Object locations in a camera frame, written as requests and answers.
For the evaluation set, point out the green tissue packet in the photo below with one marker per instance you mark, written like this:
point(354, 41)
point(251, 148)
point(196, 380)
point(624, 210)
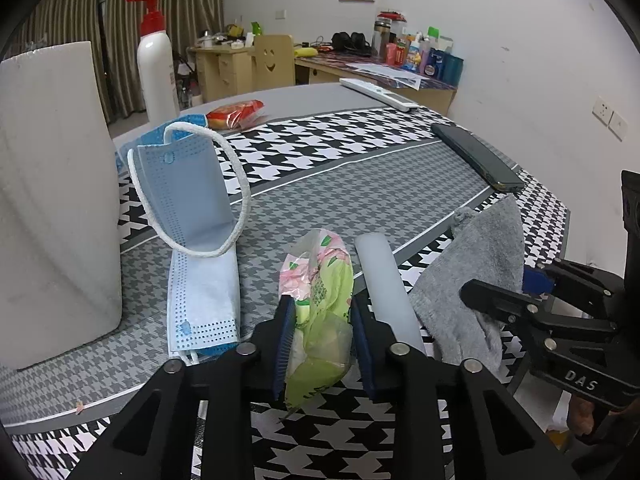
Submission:
point(320, 310)

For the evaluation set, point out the red snack packet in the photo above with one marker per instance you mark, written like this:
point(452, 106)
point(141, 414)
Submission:
point(235, 114)

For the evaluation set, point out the wooden desk with dark top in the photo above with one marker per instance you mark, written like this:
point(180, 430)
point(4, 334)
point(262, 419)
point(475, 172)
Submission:
point(435, 97)

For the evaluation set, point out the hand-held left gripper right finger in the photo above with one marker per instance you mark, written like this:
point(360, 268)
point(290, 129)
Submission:
point(361, 355)

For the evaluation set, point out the cluster of toiletry bottles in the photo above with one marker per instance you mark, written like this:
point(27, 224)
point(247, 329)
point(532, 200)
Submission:
point(425, 55)

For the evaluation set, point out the blue face mask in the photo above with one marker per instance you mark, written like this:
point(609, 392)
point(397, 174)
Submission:
point(205, 305)
point(185, 195)

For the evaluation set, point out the yellow soft toy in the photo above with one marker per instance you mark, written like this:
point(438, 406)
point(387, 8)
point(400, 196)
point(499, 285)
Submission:
point(306, 52)

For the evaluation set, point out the large white wall switch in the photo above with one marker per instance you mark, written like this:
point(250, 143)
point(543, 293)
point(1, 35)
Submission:
point(619, 126)

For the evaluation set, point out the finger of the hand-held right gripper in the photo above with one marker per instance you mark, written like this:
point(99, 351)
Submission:
point(525, 310)
point(537, 280)

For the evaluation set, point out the white foam box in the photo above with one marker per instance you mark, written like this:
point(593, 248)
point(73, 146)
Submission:
point(55, 210)

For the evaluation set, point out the white lotion pump bottle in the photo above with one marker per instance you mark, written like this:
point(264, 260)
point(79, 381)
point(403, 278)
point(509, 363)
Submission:
point(157, 70)

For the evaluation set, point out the grey sock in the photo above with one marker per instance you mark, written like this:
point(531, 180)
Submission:
point(475, 270)

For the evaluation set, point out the wooden desk with drawers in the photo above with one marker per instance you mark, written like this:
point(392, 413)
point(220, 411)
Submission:
point(220, 72)

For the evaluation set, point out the green bottle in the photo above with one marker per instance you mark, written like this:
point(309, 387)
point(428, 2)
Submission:
point(256, 29)

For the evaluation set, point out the black smartphone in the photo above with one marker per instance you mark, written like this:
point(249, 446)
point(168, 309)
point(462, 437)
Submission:
point(475, 155)

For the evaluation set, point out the small pink scrap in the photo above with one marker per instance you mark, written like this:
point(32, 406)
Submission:
point(79, 408)

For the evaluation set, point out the translucent white silicone strip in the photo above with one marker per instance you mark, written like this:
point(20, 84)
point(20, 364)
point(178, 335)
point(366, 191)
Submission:
point(387, 290)

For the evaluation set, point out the black headphones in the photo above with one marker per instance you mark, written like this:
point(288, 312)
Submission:
point(350, 42)

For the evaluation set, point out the printed paper sheets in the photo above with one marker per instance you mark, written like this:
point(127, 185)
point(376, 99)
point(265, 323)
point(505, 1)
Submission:
point(390, 75)

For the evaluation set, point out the white wall socket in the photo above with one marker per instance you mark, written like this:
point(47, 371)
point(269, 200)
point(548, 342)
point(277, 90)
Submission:
point(603, 109)

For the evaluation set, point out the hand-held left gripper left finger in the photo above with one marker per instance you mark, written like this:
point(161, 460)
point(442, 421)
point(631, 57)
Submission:
point(285, 350)

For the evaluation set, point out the pile of desk clutter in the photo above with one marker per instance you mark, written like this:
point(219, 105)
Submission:
point(225, 37)

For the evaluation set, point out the white remote control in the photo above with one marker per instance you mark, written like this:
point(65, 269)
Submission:
point(380, 94)

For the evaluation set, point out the person's right hand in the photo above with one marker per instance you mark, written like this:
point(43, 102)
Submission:
point(582, 417)

